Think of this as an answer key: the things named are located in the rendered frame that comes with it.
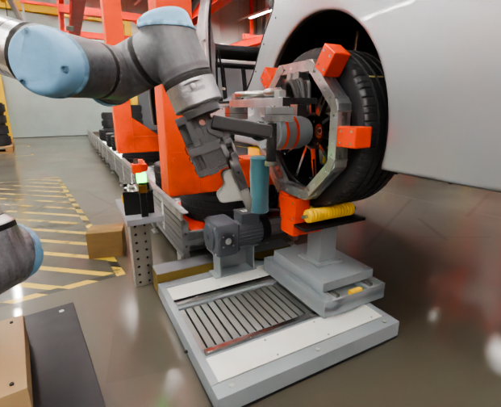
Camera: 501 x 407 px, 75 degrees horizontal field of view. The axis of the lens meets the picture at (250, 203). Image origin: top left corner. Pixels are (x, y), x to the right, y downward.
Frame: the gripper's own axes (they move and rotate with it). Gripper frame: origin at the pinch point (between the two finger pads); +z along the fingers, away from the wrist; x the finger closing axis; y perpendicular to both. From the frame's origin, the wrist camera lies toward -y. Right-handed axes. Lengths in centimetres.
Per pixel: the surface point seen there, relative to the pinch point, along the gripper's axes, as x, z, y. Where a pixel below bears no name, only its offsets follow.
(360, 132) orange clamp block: -40, 1, -46
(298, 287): -75, 62, -14
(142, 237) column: -115, 19, 49
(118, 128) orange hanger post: -284, -59, 66
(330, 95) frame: -50, -13, -45
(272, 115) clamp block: -47, -15, -23
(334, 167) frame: -49, 11, -38
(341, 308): -62, 72, -26
